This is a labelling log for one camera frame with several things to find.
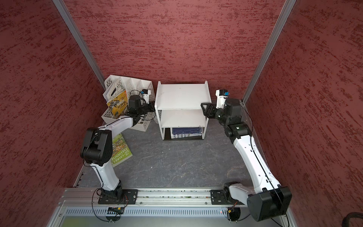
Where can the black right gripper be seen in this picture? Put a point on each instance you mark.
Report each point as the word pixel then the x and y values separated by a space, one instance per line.
pixel 208 109

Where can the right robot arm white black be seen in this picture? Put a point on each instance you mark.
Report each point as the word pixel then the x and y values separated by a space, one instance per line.
pixel 267 198

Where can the white two-tier bookshelf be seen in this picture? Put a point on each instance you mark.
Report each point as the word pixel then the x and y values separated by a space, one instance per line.
pixel 179 106

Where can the green illustrated book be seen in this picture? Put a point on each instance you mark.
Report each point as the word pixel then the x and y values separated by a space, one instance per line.
pixel 121 151

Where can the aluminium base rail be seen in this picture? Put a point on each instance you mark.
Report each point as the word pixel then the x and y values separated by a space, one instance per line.
pixel 152 197

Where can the yellow illustrated children's book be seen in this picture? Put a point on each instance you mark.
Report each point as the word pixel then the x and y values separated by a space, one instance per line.
pixel 118 105

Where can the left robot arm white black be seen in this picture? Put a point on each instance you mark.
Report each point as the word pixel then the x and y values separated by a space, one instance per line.
pixel 97 148

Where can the left aluminium corner post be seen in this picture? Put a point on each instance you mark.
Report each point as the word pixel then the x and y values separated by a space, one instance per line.
pixel 67 18

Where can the right aluminium corner post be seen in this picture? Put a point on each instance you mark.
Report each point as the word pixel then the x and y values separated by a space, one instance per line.
pixel 278 27

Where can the aluminium corner post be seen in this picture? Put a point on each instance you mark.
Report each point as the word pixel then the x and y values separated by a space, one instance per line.
pixel 278 27
pixel 67 18

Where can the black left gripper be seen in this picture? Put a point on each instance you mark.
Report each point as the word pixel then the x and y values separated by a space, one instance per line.
pixel 152 109

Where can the white plastic file organizer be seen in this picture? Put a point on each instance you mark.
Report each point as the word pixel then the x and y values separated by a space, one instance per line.
pixel 119 89

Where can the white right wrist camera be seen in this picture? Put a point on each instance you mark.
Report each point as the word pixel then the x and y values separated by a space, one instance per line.
pixel 222 96

